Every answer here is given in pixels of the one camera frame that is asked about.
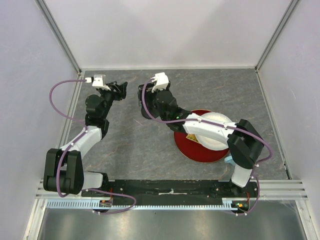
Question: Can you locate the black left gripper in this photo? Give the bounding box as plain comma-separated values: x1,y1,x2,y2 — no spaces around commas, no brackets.
99,81,128,119

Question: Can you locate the black phone stand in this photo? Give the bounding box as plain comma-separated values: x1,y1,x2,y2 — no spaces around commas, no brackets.
141,106,159,120

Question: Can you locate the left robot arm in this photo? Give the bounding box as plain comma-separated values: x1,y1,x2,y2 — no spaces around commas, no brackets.
43,77,128,198

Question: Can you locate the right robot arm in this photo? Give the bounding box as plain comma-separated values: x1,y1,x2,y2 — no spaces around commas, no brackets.
138,79,267,197

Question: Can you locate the yellow sponge cloth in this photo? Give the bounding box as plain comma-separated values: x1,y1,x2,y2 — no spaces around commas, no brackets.
186,134,198,142

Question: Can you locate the red round tray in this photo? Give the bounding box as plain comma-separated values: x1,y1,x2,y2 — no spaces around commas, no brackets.
172,109,231,164

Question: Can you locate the white paper plate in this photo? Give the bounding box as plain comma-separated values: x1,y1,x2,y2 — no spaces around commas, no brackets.
189,112,235,151

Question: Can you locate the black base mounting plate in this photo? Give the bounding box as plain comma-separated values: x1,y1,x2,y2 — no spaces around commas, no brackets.
81,178,259,206

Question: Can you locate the light blue mug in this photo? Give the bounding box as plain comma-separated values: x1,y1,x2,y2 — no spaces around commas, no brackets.
224,156,235,166

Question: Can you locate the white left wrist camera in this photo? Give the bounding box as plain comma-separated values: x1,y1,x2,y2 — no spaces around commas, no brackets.
84,74,111,91

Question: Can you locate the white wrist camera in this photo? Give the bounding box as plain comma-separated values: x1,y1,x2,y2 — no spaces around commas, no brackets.
150,72,169,84
84,74,111,91

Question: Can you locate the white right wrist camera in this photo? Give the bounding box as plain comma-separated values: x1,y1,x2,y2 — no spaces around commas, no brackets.
150,72,169,84

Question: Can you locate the aluminium frame post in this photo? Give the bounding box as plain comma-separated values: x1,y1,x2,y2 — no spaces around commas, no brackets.
254,0,301,73
35,0,82,75

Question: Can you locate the slotted cable duct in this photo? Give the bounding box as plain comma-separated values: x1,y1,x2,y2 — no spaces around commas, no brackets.
47,195,251,211

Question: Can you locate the aluminium front rail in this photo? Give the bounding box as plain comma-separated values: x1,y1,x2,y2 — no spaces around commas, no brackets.
35,179,308,200

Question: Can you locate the right aluminium frame post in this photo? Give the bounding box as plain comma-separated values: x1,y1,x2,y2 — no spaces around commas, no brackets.
254,0,301,73

